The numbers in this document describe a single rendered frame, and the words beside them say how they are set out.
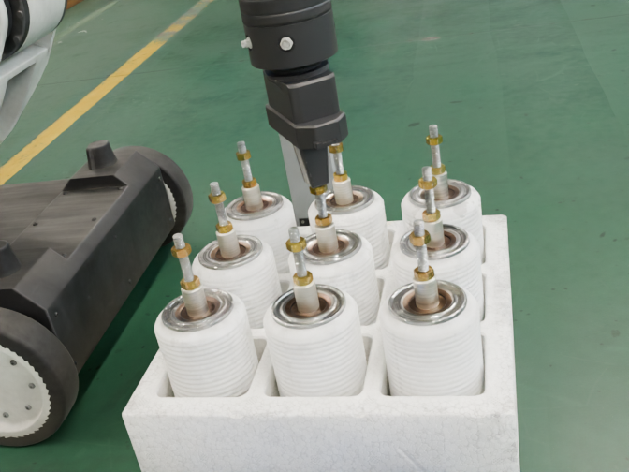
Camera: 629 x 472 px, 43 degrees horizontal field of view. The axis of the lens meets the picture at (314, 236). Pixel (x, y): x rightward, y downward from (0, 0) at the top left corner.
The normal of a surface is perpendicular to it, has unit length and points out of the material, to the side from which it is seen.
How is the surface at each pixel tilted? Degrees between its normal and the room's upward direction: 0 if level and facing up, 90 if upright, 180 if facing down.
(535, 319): 0
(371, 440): 90
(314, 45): 90
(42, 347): 61
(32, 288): 45
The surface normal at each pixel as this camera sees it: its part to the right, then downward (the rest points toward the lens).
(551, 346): -0.16, -0.87
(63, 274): 0.59, -0.66
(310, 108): 0.38, 0.38
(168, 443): -0.19, 0.48
